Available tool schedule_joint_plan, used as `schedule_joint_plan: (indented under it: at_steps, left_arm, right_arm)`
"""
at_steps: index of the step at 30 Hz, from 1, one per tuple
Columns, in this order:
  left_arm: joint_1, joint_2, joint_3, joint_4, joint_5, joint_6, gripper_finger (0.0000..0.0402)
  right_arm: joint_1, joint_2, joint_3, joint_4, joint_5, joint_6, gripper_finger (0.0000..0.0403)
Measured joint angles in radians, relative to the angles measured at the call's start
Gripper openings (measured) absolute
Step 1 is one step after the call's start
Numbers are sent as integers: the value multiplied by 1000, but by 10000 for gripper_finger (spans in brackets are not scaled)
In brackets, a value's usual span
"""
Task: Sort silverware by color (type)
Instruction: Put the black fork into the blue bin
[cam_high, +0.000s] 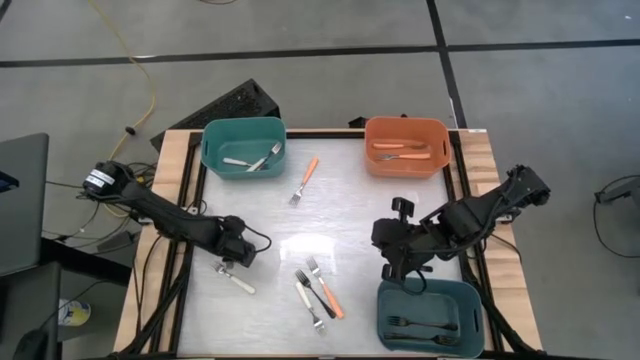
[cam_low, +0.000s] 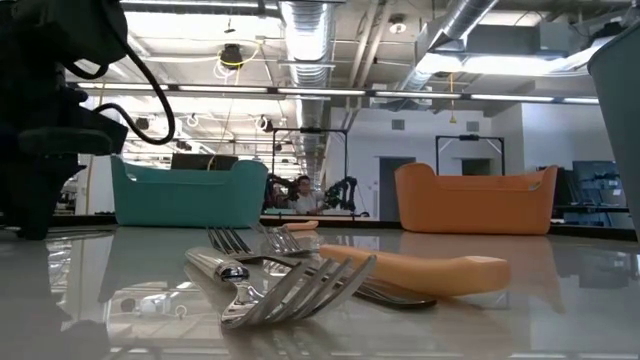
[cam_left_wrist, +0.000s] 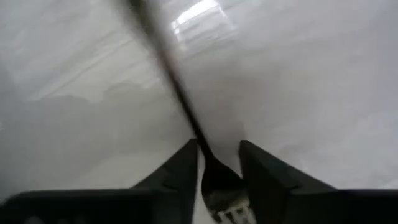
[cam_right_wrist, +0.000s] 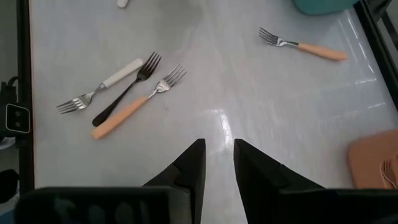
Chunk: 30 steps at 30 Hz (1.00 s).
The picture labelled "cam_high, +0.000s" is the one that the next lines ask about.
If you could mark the grey desk panel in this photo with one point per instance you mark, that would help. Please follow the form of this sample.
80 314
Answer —
25 225

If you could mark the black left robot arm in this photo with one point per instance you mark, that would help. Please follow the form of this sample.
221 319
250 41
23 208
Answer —
160 212

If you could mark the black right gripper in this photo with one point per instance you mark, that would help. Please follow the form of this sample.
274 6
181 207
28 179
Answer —
400 242

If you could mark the grey chair base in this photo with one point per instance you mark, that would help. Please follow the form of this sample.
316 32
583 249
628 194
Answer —
622 190

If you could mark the teal plastic bin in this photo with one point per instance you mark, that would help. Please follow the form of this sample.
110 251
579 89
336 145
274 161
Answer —
220 145

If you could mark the black fork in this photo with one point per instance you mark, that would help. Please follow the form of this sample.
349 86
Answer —
320 302
415 337
430 325

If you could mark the orange plastic bin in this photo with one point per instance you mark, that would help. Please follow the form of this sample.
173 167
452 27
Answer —
407 170

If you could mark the dark blue-grey plastic bin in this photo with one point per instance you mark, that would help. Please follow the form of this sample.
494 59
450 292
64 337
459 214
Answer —
430 300

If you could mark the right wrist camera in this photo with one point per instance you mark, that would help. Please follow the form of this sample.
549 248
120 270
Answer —
403 205

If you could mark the small black bracket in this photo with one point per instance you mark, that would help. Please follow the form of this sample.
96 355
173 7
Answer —
357 122

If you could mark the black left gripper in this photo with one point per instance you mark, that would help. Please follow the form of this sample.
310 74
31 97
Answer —
236 244

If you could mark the yellow and white roll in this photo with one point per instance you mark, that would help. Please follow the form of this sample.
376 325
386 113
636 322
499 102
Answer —
75 313

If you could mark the dark grey cabinet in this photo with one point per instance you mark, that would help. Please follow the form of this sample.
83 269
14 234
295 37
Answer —
25 300

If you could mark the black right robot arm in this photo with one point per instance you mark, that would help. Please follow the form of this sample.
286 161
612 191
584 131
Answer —
480 210

